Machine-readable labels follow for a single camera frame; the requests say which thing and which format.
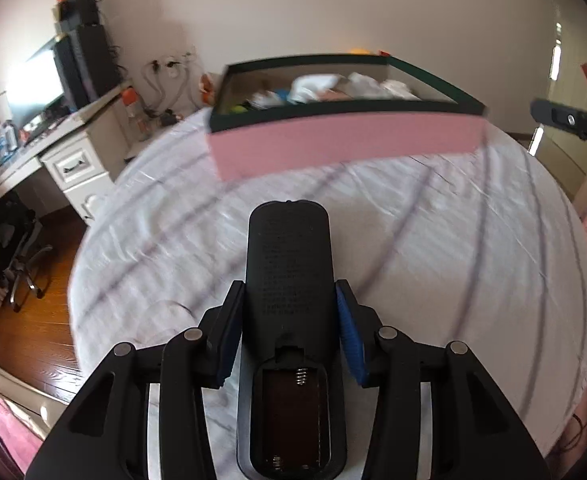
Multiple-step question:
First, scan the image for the black power cable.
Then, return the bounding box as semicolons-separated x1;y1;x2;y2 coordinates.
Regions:
143;60;174;111

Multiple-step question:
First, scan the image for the white curved plastic object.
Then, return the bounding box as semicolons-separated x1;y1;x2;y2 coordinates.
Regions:
289;74;348;103

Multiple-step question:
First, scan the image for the pink cardboard box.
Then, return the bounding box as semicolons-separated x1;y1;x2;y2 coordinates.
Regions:
206;52;490;183

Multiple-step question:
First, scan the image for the black box with round dial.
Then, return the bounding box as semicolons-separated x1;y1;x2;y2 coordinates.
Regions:
56;0;101;33

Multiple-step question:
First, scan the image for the black office chair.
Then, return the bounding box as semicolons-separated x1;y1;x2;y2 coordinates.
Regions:
0;195;54;313

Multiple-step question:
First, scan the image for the white wall socket panel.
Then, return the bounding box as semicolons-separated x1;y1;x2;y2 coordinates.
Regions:
163;50;196;78

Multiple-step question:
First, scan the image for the black computer monitor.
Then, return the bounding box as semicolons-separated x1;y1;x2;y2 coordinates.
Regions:
3;35;66;126

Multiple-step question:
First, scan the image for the white desk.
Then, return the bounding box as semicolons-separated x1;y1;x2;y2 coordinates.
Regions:
0;80;134;226

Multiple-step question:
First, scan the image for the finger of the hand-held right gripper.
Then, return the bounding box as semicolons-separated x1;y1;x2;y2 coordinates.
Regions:
529;97;587;151

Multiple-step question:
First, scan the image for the white door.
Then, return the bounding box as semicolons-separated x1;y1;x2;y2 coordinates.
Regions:
528;0;587;186

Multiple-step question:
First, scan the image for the striped bed sheet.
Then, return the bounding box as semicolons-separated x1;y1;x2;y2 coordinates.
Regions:
70;105;587;480

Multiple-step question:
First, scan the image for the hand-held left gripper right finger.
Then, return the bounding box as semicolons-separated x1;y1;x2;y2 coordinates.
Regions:
334;280;554;480

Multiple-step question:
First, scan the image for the orange figurine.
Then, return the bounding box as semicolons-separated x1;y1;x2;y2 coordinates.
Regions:
198;74;219;106

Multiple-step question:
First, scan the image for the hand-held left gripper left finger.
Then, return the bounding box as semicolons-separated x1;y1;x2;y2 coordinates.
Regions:
23;280;246;480

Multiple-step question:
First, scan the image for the water bottle with orange cap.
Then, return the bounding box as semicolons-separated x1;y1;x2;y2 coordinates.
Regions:
122;87;151;141

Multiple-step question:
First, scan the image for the black computer tower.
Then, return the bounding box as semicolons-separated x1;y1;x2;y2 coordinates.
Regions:
53;25;121;111

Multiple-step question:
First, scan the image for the white charger block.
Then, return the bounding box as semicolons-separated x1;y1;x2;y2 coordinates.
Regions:
348;72;421;101

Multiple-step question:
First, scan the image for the blue white box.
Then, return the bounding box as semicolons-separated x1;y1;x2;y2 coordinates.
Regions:
0;120;19;153

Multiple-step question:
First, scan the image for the black remote control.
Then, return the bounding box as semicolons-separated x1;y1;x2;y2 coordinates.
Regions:
236;200;349;480

